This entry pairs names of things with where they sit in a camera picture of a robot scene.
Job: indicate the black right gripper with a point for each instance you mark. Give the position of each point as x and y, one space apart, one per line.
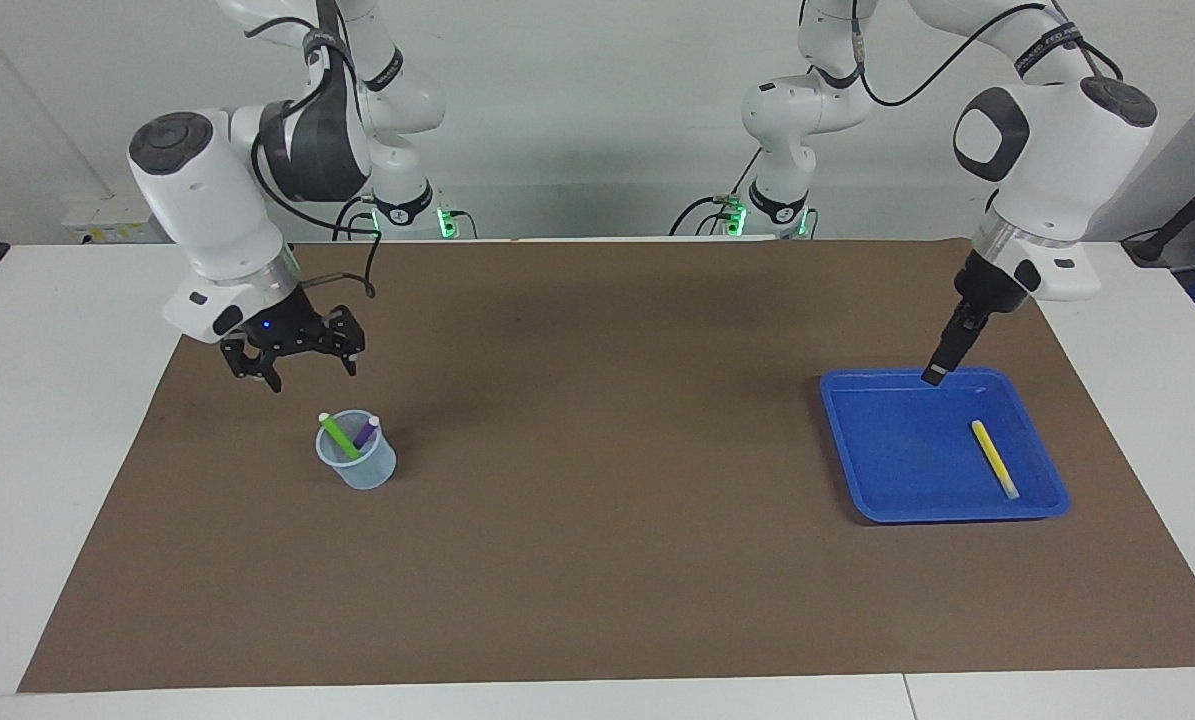
292 330

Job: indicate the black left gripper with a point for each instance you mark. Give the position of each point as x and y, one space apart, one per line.
987 285

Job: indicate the green pen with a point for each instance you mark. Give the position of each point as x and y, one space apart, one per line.
339 436

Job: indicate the purple pen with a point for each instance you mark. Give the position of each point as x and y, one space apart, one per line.
365 433

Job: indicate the yellow pen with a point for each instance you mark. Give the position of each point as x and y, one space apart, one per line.
994 458

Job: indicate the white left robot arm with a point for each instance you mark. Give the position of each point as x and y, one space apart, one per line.
1067 170

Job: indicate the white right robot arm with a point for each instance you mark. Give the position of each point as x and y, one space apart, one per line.
207 200

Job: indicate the blue plastic tray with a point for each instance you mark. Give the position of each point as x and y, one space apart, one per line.
907 460

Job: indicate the clear plastic cup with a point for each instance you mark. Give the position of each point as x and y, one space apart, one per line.
372 475

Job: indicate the black stand pole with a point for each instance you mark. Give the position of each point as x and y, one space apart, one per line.
1172 225

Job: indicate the brown table mat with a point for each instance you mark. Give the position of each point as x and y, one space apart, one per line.
597 560

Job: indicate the white wall socket box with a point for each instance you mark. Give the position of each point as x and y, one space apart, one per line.
107 222

